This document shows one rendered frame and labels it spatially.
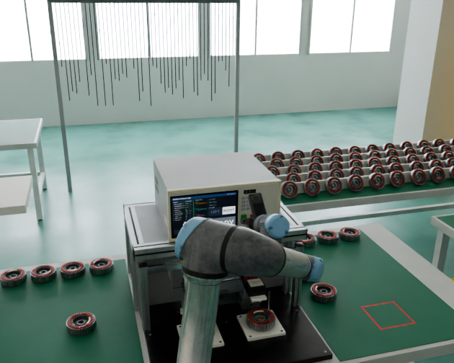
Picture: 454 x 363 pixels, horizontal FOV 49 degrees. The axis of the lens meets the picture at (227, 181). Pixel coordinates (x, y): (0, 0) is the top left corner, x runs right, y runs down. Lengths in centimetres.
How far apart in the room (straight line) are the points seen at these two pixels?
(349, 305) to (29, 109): 661
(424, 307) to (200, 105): 648
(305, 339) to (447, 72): 401
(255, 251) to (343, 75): 807
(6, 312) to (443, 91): 454
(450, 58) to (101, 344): 446
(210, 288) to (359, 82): 825
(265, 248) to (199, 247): 16
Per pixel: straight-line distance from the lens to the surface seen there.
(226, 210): 189
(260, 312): 204
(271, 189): 192
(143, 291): 193
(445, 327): 225
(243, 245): 116
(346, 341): 206
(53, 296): 235
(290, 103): 881
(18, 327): 221
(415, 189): 361
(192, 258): 122
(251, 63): 844
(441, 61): 550
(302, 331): 204
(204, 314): 127
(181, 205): 184
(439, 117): 565
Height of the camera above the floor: 200
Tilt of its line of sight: 21 degrees down
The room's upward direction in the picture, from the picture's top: 1 degrees clockwise
